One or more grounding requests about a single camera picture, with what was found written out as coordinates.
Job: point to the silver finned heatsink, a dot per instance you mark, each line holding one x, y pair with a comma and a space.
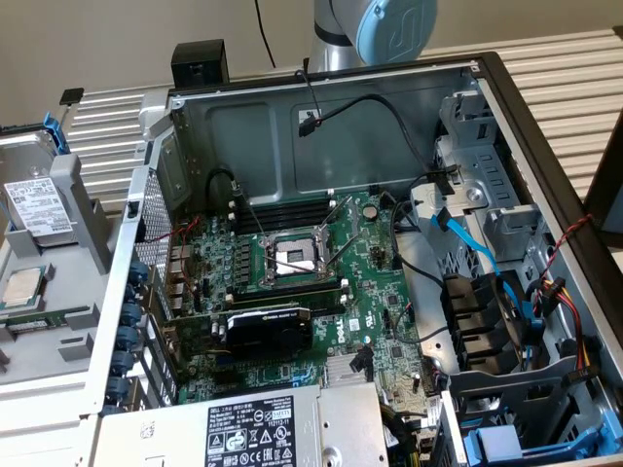
340, 370

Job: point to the green RAM stick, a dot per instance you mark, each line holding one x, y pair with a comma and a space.
44, 319

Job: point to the grey power supply unit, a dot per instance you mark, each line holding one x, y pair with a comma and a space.
170, 438

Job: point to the silver coin battery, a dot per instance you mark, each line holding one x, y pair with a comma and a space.
371, 211

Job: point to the dark brown board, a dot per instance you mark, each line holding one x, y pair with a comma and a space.
608, 170

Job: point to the green Dell motherboard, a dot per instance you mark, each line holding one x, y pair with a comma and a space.
365, 277

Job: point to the disk bay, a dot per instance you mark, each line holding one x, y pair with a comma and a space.
511, 389

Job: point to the black graphics card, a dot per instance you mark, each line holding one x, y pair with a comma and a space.
267, 335

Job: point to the grey plastic parts rack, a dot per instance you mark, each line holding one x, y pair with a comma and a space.
63, 287

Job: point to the black RAM slot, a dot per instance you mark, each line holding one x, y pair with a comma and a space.
272, 226
331, 305
272, 208
272, 214
272, 220

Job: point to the empty blue disk carrier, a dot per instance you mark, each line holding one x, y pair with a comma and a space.
494, 442

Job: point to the locking lever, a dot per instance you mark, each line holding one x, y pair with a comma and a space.
338, 214
250, 214

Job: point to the black box-shaped bracket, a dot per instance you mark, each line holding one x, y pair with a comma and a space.
199, 58

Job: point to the CPU socket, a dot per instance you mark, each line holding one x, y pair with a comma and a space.
292, 255

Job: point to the silver CPU chip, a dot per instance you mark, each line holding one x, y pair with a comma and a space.
22, 289

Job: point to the silver hard disk blue carrier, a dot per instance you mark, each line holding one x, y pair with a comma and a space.
29, 165

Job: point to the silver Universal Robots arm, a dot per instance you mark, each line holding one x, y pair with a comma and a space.
331, 44

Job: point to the open grey PC case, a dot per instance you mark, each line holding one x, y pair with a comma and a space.
243, 146

